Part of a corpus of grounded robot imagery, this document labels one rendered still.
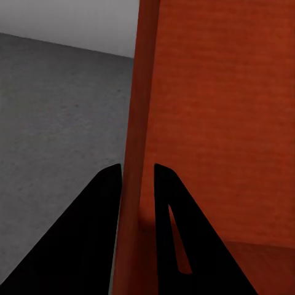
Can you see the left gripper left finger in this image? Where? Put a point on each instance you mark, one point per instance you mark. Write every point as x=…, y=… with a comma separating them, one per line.
x=74, y=257

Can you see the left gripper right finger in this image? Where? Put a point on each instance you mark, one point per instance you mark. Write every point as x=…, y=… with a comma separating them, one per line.
x=214, y=270

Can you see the storage box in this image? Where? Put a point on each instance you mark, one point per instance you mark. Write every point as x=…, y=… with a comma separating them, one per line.
x=213, y=99

